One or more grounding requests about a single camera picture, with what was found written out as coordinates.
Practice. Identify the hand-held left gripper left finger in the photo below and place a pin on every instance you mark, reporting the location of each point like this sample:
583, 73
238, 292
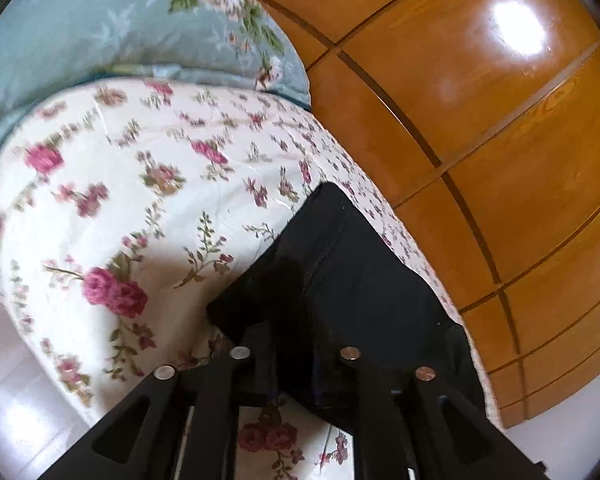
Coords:
215, 410

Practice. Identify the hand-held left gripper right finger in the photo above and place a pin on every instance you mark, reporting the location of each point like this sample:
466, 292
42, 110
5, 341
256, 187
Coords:
375, 410

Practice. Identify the black pants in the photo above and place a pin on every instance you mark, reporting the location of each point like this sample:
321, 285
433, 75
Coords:
360, 280

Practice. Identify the white floral bed sheet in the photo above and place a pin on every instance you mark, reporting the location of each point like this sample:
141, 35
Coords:
130, 200

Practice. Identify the light blue floral pillow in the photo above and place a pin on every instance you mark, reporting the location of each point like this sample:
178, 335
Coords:
105, 20

